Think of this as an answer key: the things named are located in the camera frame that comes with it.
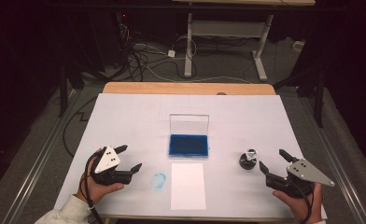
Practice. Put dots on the white paper sheet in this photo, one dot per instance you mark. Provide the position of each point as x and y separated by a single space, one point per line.
188 186

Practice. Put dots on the black metal stand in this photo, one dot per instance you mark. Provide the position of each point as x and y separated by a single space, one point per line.
318 99
63 93

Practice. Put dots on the white power strip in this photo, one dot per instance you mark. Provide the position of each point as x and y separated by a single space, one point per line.
298 45

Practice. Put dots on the white metal desk frame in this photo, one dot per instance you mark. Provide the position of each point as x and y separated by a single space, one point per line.
228 28

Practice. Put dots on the blue ink pad clear case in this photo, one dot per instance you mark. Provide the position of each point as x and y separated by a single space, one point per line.
188 145

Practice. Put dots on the metal floor rail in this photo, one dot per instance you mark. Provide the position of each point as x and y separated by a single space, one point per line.
36 168
336 161

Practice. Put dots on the person's left hand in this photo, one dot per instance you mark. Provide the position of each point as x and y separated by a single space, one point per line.
95 189

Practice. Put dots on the white power adapter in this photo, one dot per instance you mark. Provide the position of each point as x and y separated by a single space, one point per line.
171 53

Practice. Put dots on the person's right hand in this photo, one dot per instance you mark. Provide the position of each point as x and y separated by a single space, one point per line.
299 208

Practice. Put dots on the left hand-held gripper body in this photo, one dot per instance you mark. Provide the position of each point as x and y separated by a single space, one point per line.
108 161

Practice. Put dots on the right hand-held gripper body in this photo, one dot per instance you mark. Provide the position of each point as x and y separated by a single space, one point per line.
307 172

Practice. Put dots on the white table cover board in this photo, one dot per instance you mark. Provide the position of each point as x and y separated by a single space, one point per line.
134 124

